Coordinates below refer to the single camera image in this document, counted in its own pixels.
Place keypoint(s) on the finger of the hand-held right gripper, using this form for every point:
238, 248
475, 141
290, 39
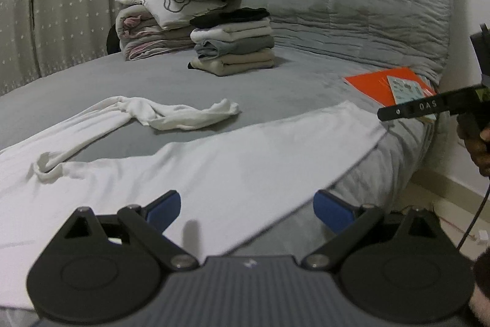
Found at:
421, 106

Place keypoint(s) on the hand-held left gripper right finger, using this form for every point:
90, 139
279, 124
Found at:
333, 210

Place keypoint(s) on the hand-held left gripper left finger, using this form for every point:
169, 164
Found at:
164, 212

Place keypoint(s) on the white long-sleeved shirt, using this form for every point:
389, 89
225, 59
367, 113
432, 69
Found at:
229, 166

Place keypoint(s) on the person's right hand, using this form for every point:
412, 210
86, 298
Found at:
483, 158

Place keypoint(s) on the light blue booklet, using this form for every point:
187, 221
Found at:
405, 89

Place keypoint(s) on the orange book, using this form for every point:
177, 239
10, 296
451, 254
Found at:
371, 83

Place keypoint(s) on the grey bed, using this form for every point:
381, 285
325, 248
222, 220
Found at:
298, 89

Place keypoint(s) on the white plug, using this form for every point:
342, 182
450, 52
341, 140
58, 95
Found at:
482, 236

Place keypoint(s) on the beige folded garment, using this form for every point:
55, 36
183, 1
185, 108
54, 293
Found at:
237, 62

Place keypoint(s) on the dark fuzzy cloth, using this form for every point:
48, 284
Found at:
483, 285

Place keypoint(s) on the black bag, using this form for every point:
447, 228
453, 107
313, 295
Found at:
113, 41

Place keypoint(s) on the grey folded garment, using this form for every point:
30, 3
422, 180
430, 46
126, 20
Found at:
245, 45

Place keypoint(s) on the black folded garment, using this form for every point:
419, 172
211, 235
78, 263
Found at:
237, 16

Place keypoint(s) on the white printed pillow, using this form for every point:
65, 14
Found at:
180, 5

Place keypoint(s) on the grey star-patterned curtain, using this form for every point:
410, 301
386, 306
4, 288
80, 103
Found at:
57, 5

